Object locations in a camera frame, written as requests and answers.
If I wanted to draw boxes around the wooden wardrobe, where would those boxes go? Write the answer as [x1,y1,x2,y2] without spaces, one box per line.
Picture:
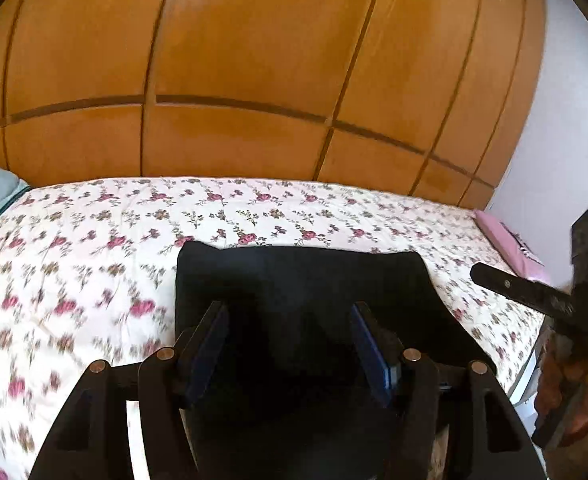
[0,0,547,211]

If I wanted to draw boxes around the black pants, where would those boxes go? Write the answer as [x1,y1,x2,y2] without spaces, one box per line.
[175,240,497,480]

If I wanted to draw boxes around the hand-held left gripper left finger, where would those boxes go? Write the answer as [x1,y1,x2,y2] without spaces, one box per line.
[28,301,231,480]

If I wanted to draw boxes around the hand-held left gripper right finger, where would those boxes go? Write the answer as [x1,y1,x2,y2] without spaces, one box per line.
[350,302,547,480]

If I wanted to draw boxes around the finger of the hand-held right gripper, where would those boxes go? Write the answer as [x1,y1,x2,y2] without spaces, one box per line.
[470,262,577,320]

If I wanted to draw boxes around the floral bed sheet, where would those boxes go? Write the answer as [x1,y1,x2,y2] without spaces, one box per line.
[0,176,547,480]

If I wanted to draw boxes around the person's right hand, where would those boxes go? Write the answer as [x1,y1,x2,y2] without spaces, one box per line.
[534,335,588,441]

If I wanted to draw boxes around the pink pillow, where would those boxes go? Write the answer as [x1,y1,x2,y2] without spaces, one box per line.
[474,209,550,283]

